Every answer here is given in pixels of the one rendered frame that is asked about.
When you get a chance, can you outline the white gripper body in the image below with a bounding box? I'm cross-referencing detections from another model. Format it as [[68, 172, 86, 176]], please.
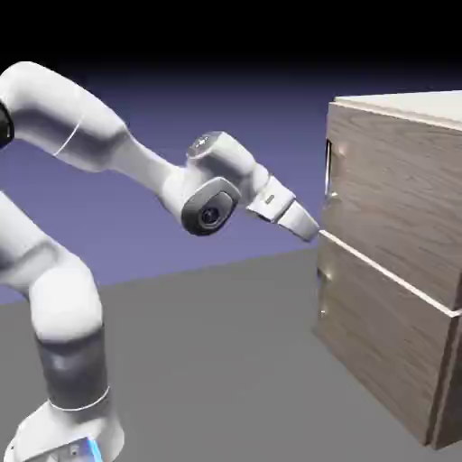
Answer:
[[276, 199, 321, 243]]

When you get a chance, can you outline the large wood cabinet door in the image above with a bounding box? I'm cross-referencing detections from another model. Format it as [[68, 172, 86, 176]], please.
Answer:
[[319, 102, 462, 312]]

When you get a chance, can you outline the light wood cabinet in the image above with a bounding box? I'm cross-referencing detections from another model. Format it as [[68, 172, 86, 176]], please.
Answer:
[[312, 89, 462, 451]]

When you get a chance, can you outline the small wood cabinet door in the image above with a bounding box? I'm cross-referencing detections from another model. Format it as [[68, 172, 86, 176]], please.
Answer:
[[312, 235, 453, 448]]

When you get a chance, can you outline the long silver door handle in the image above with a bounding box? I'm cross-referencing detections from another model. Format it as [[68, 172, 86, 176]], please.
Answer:
[[323, 139, 340, 200]]

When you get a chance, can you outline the short silver door handle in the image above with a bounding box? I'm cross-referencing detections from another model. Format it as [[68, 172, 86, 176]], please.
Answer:
[[317, 267, 334, 319]]

